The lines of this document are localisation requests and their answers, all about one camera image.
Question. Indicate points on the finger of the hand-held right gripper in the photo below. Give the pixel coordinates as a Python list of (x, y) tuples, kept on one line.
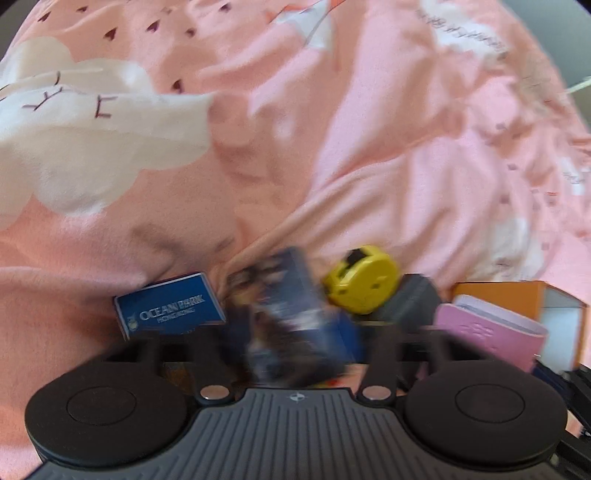
[(570, 381)]

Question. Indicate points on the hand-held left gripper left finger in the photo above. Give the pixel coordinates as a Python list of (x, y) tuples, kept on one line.
[(208, 360)]

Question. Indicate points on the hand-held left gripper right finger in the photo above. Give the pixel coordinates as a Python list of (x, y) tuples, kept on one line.
[(383, 360)]

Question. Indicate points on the dark blue printed box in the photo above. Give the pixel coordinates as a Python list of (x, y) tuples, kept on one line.
[(295, 318)]

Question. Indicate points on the orange box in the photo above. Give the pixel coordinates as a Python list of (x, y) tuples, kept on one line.
[(503, 297)]

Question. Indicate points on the blue card box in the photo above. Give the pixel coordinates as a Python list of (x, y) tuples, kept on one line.
[(168, 309)]

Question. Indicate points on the black box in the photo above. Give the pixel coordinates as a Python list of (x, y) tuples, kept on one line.
[(408, 300)]

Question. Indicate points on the yellow tape measure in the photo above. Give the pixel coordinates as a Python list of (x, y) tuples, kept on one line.
[(364, 279)]

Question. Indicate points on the pink notebook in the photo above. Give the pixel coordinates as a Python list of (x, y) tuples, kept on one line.
[(489, 334)]

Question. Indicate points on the pink printed blanket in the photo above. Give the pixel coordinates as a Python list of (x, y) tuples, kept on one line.
[(351, 138)]

